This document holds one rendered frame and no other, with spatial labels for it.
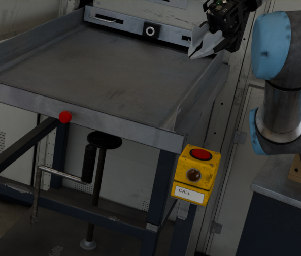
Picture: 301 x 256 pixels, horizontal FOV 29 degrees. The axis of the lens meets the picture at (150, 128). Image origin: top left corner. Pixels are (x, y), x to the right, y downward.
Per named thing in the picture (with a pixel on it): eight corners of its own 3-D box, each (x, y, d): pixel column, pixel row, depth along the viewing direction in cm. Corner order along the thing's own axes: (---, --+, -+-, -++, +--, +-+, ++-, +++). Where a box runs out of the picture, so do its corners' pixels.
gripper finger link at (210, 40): (186, 43, 126) (213, 18, 129) (190, 61, 131) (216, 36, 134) (196, 50, 125) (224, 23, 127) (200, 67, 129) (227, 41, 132)
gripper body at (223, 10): (199, 5, 130) (233, -27, 133) (204, 32, 136) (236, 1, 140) (225, 19, 126) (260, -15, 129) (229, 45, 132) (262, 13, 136)
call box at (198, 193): (204, 209, 123) (215, 167, 119) (169, 197, 125) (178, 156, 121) (212, 191, 131) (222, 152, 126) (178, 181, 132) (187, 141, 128)
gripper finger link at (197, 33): (175, 38, 128) (202, 12, 131) (179, 56, 133) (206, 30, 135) (186, 43, 126) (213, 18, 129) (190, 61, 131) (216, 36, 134)
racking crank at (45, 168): (27, 225, 165) (36, 131, 152) (32, 220, 167) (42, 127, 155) (80, 245, 161) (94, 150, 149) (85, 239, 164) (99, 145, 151)
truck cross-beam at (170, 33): (222, 55, 207) (225, 39, 205) (83, 20, 218) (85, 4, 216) (224, 52, 212) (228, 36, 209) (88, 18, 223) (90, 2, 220)
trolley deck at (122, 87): (180, 155, 147) (186, 134, 144) (-35, 92, 159) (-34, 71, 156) (226, 80, 207) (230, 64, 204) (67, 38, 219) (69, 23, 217)
